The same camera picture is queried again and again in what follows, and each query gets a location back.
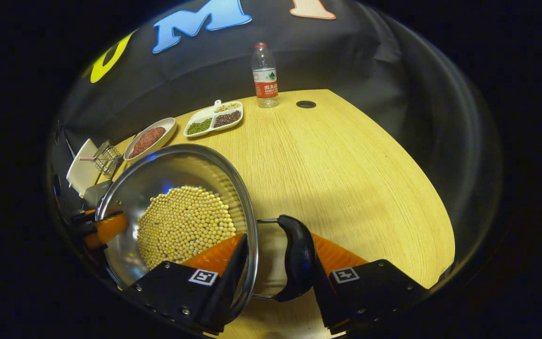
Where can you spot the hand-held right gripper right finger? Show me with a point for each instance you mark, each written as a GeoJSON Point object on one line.
{"type": "Point", "coordinates": [325, 306]}

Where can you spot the white round plate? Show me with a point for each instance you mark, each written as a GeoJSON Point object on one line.
{"type": "Point", "coordinates": [167, 126]}

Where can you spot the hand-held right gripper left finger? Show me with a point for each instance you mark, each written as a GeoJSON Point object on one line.
{"type": "Point", "coordinates": [228, 287]}

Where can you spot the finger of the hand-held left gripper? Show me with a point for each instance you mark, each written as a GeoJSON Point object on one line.
{"type": "Point", "coordinates": [108, 230]}

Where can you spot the pile of green mung beans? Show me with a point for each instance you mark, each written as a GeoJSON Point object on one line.
{"type": "Point", "coordinates": [199, 126]}

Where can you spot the pile of yellow soybeans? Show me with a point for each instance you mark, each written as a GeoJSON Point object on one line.
{"type": "Point", "coordinates": [186, 226]}

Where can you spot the pile of pale beans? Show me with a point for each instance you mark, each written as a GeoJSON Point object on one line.
{"type": "Point", "coordinates": [227, 107]}

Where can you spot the pink striped stick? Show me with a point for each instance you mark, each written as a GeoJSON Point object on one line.
{"type": "Point", "coordinates": [87, 158]}

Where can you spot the pile of dark red beans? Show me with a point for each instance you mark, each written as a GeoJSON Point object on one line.
{"type": "Point", "coordinates": [227, 118]}

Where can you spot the clear water bottle red label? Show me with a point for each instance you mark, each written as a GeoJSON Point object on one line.
{"type": "Point", "coordinates": [265, 70]}

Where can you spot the white toaster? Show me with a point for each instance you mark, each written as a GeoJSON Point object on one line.
{"type": "Point", "coordinates": [82, 174]}

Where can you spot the red meat piece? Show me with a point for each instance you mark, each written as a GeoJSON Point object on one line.
{"type": "Point", "coordinates": [138, 148]}
{"type": "Point", "coordinates": [154, 135]}

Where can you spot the white divided dish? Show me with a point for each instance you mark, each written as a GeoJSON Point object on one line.
{"type": "Point", "coordinates": [203, 115]}

